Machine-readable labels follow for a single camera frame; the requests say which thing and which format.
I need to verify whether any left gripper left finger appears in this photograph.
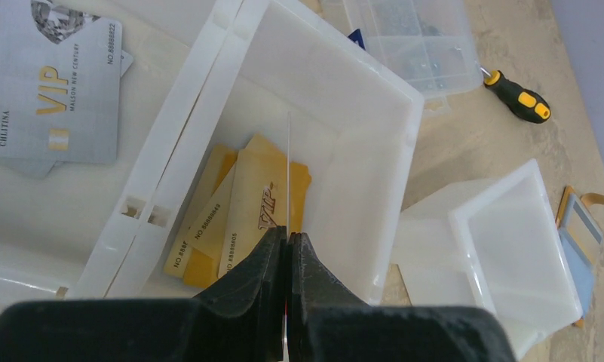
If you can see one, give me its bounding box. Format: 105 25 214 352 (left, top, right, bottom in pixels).
0 226 287 361

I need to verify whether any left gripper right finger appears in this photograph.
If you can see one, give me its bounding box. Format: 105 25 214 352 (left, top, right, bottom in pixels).
287 233 516 361

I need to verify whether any tan card holder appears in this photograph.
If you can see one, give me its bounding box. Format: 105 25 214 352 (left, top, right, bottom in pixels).
556 186 604 328

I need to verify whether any gold card in bin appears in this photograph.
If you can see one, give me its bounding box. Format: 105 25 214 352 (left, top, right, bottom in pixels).
184 133 287 261
164 145 238 289

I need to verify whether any yellow item in bin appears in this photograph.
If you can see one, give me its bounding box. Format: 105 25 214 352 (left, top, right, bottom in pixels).
217 149 313 279

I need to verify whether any white small bin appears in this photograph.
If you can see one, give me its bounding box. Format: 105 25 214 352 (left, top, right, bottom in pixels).
391 159 583 359

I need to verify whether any white divided bin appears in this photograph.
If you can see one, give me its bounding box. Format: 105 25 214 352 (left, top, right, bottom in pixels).
0 1 425 313

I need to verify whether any clear compartment organizer box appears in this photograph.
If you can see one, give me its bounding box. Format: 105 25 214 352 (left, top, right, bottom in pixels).
320 0 483 100

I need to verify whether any yellow black screwdriver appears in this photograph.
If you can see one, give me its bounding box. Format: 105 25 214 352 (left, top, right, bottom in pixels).
480 66 552 124

